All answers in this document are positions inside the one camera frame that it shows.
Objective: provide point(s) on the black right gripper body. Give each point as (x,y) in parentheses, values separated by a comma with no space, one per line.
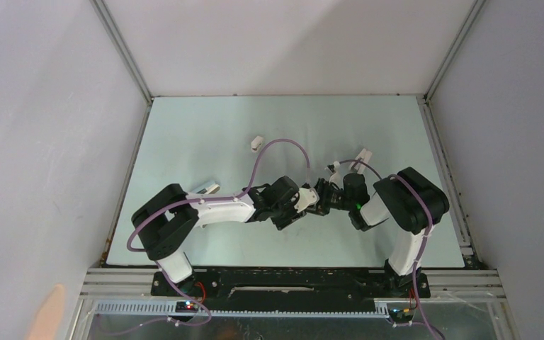
(330,197)

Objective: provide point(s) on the white small stapler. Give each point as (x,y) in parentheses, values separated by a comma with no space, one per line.
(257,144)

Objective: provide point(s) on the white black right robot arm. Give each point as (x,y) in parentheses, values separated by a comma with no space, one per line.
(408,198)

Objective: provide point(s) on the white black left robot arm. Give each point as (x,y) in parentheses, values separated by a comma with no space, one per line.
(165,221)

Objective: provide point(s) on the white open stapler right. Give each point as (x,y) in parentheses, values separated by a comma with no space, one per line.
(361,160)

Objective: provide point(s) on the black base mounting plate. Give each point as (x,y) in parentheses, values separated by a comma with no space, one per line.
(290,289)

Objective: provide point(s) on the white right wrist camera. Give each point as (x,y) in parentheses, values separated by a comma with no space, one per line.
(335,176)

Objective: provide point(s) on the white slotted cable duct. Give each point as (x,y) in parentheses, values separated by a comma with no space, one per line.
(181,309)

